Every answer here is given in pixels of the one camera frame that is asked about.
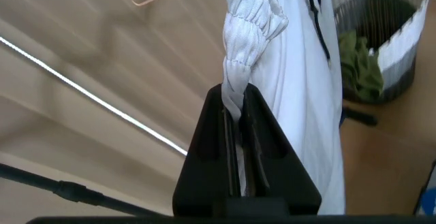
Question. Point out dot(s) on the green garment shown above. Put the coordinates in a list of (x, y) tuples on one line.
[(357, 67)]

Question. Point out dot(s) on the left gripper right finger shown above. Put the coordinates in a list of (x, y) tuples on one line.
[(279, 173)]

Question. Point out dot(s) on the white laundry basket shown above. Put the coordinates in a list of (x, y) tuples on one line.
[(398, 47)]

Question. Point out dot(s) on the beige curtain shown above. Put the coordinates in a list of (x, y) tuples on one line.
[(102, 47)]

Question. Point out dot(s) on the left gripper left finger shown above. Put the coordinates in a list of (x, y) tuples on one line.
[(204, 173)]

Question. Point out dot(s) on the black clothes rack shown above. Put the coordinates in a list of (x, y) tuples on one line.
[(75, 192)]

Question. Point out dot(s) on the pale grey shorts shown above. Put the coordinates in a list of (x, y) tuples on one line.
[(299, 98)]

